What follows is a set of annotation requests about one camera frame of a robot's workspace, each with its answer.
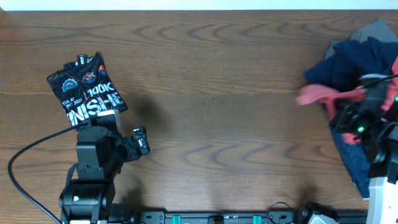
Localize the black printed folded shirt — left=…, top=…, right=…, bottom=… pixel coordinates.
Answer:
left=47, top=52, right=128, bottom=126

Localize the navy blue garment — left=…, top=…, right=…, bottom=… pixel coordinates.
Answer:
left=303, top=37, right=397, bottom=199

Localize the grey garment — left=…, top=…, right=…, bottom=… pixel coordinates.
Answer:
left=324, top=19, right=397, bottom=62

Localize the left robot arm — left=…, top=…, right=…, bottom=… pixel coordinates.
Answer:
left=59, top=126, right=150, bottom=223

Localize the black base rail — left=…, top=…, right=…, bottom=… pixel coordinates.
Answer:
left=107, top=203, right=367, bottom=224

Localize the red soccer t-shirt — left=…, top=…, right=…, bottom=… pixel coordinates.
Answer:
left=295, top=55, right=398, bottom=146

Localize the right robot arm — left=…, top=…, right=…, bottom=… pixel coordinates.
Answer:
left=332, top=77, right=397, bottom=224

